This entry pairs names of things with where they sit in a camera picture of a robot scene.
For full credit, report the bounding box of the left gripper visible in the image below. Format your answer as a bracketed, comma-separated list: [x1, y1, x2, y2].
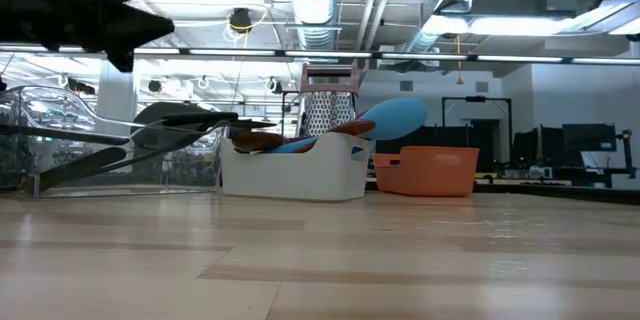
[0, 0, 176, 74]

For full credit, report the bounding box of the black red handled utensil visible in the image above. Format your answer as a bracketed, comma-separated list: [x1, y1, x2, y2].
[35, 129, 224, 195]

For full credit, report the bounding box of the long blue silicone spoon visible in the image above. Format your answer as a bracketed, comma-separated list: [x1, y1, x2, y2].
[267, 97, 430, 156]

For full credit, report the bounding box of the reddish wooden spoon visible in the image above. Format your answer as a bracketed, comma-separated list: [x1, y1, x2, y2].
[305, 118, 377, 155]

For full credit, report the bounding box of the white pillar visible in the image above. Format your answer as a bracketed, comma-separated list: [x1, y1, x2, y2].
[94, 72, 137, 121]

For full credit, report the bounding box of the clear plastic bin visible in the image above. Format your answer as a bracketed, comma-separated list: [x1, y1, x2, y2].
[0, 84, 227, 199]

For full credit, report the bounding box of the black ceiling spotlight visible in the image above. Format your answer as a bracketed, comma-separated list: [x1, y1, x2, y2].
[228, 6, 254, 35]

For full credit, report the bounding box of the black desk monitor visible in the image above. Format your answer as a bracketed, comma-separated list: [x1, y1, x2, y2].
[562, 122, 617, 154]

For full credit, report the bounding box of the long LED light bar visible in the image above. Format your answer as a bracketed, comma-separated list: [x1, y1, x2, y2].
[0, 44, 640, 66]

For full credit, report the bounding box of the pink metal box grater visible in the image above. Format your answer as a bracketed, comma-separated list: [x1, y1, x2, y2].
[298, 62, 361, 139]

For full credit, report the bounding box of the white plastic bin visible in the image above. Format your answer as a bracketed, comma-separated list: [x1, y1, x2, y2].
[219, 132, 374, 202]

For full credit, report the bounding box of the orange plastic bin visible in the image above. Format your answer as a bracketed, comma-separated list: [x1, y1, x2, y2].
[372, 145, 480, 198]

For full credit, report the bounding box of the yellow hanging cable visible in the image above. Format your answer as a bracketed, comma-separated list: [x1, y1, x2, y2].
[453, 33, 465, 86]

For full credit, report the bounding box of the black metal frame rig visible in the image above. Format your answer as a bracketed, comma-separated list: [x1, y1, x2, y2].
[441, 95, 514, 171]

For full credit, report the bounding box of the straight silver spiral duct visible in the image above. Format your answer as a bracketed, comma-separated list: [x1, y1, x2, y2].
[285, 0, 347, 52]

